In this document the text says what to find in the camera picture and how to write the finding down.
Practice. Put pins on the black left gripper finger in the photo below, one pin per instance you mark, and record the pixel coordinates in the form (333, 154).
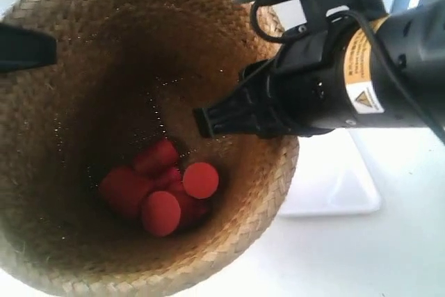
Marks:
(23, 49)

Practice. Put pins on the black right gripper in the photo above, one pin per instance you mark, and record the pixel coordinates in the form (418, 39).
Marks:
(301, 91)

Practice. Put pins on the brown woven wicker basket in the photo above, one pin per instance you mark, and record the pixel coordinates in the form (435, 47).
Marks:
(129, 72)

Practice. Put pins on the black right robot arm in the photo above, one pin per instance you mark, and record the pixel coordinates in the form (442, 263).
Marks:
(404, 68)

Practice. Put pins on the red cylinder lying right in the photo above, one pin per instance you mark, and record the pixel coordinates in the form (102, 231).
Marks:
(200, 180)

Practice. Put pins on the red cylinder upright front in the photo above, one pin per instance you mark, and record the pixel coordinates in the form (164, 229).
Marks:
(161, 213)

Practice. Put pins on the red cylinder lying left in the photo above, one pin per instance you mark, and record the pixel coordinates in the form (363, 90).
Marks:
(123, 190)

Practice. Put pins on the white rectangular plastic tray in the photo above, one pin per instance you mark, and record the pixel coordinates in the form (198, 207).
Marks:
(331, 179)

